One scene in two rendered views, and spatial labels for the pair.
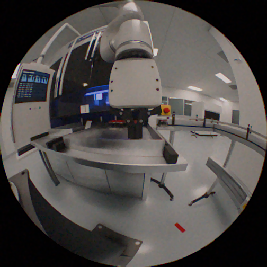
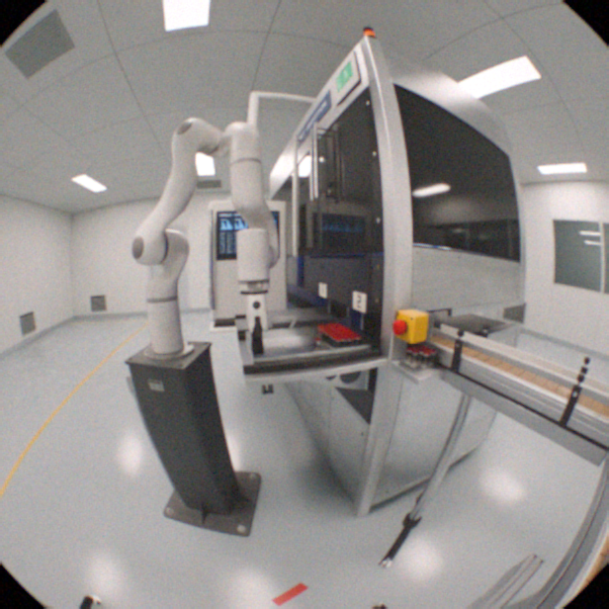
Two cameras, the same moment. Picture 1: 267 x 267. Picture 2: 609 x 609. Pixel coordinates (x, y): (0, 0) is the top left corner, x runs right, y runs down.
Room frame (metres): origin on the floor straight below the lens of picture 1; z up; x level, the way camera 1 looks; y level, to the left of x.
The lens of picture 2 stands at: (0.04, -0.65, 1.16)
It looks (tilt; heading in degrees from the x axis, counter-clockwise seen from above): 10 degrees down; 68
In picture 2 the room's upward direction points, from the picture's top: straight up
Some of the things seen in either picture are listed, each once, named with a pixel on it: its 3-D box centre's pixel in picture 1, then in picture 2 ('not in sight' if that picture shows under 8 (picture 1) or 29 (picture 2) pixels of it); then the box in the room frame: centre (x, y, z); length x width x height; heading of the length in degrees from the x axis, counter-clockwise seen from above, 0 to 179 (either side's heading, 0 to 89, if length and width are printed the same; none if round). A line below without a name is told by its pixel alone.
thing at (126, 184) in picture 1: (85, 147); (358, 356); (1.08, 0.83, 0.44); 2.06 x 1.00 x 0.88; 85
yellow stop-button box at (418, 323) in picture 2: (163, 110); (413, 325); (0.52, -0.21, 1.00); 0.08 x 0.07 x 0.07; 175
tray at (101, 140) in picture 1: (120, 130); (302, 343); (0.31, 0.05, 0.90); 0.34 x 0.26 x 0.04; 175
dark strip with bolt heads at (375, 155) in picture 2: not in sight; (376, 183); (0.51, -0.07, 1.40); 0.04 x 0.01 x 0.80; 85
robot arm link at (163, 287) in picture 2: not in sight; (166, 264); (-0.12, 0.24, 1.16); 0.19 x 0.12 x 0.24; 54
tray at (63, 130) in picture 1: (77, 126); (304, 317); (0.45, 0.39, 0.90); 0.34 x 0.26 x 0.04; 175
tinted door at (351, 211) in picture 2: (118, 50); (349, 170); (0.53, 0.12, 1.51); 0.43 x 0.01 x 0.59; 85
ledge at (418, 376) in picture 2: (163, 127); (422, 368); (0.56, -0.23, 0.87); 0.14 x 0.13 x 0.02; 175
